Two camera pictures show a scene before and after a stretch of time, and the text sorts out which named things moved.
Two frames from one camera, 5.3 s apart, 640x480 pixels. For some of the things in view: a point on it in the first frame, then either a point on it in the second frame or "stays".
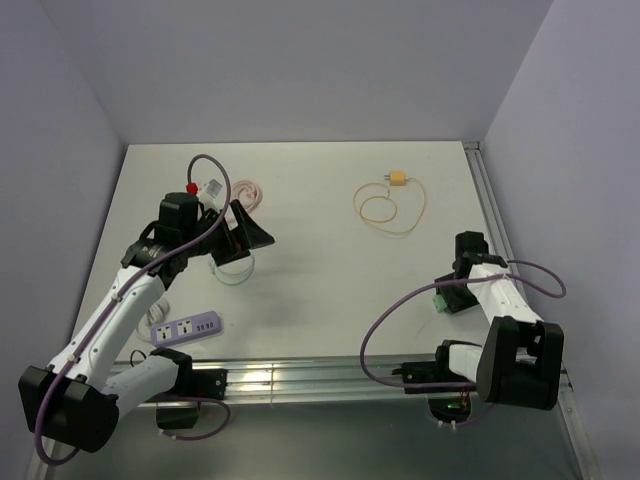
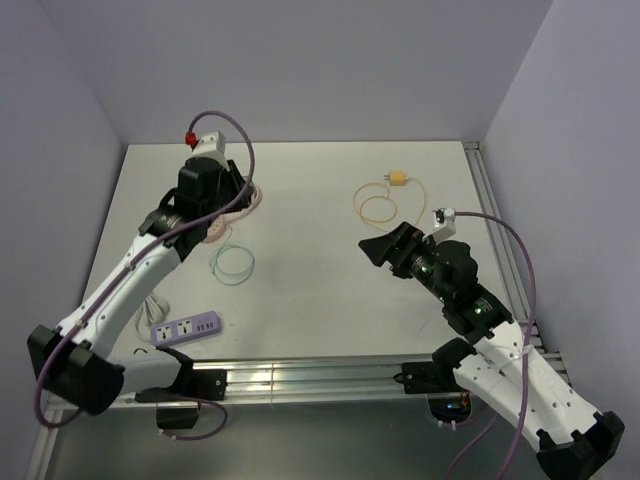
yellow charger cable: x=395 y=210 stays
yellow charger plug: x=396 y=178 stays
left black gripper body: x=221 y=237 → x=231 y=185
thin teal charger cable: x=229 y=279 stays
